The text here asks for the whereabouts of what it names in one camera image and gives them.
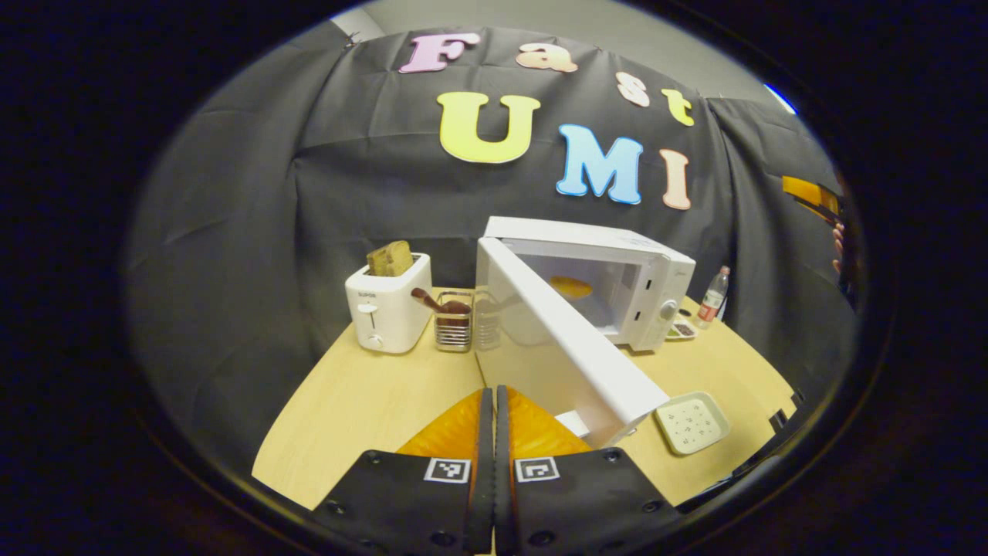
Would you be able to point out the white toaster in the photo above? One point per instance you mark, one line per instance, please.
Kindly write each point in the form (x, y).
(386, 313)

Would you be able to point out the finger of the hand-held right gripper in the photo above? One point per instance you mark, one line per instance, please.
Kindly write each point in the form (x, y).
(810, 197)

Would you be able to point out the black backdrop cloth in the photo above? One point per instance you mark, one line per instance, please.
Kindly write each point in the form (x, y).
(270, 216)

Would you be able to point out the clear plastic water bottle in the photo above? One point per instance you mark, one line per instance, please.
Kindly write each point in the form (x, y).
(712, 297)

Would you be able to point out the brown toast slice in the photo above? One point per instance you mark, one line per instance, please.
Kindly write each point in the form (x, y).
(390, 259)

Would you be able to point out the round orange food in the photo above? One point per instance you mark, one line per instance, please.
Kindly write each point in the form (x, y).
(571, 288)

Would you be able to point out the white square dotted plate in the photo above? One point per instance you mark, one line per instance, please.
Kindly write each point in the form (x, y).
(692, 423)

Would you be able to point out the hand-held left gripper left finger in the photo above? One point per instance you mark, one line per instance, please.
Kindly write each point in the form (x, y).
(482, 479)

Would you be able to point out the white divided bean dish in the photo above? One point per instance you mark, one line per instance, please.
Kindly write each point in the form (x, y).
(681, 328)

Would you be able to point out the white microwave oven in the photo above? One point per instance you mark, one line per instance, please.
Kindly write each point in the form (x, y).
(563, 347)

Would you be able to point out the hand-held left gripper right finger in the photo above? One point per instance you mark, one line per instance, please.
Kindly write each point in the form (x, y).
(503, 479)

